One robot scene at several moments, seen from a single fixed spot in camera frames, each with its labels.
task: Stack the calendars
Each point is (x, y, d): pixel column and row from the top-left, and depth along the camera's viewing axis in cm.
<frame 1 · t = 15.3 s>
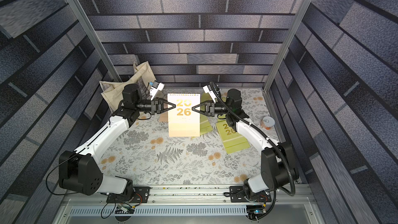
left hand: (173, 107, 68), fingers closed
right hand: (190, 109, 70), fingers open
cream canvas tote bag: (142, 75, 97), point 25 cm above the table
pink 2026 desk calendar: (183, 121, 71), point 28 cm above the table
green 2026 calendar centre: (209, 126, 102), on the table
green 2026 calendar front right: (231, 140, 94), on the table
pink 2026 calendar: (164, 117, 69), point 30 cm above the table

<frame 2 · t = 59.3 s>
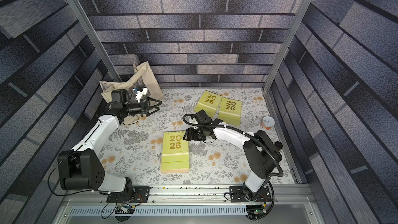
left hand: (160, 105, 77), fingers open
right hand: (187, 136, 86), fingers open
green 2026 calendar front right: (175, 153, 85), point 4 cm above the table
green 2026 calendar back left: (209, 102, 112), point 2 cm above the table
green 2026 calendar back right: (230, 111, 109), on the table
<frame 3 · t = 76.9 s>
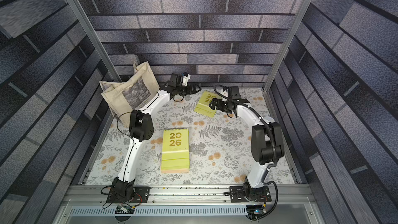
left hand: (196, 87, 100), fingers open
right hand: (215, 104, 95), fingers open
green 2026 calendar back right: (175, 150, 85), point 6 cm above the table
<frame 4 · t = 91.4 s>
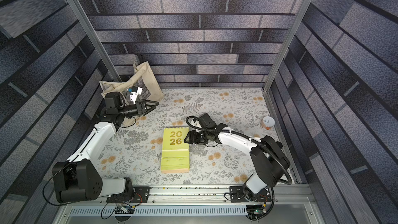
left hand: (155, 105, 75), fingers open
right hand: (187, 140, 84), fingers open
green 2026 calendar back left: (175, 149, 85), point 6 cm above the table
